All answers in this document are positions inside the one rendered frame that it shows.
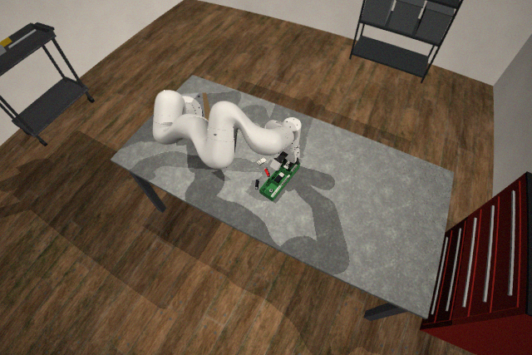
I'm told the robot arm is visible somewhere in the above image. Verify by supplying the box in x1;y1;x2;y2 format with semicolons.
153;90;301;169

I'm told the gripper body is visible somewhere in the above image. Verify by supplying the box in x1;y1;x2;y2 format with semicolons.
279;148;300;163

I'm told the green rack of bins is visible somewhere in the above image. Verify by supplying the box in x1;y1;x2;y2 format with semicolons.
259;163;300;201

